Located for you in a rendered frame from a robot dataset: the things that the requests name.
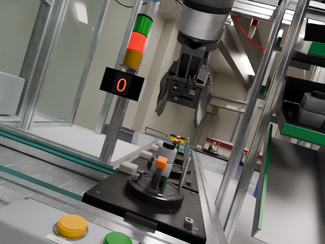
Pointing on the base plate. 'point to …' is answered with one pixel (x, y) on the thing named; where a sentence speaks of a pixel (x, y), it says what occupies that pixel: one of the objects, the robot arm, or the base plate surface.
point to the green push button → (117, 238)
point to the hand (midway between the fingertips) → (178, 116)
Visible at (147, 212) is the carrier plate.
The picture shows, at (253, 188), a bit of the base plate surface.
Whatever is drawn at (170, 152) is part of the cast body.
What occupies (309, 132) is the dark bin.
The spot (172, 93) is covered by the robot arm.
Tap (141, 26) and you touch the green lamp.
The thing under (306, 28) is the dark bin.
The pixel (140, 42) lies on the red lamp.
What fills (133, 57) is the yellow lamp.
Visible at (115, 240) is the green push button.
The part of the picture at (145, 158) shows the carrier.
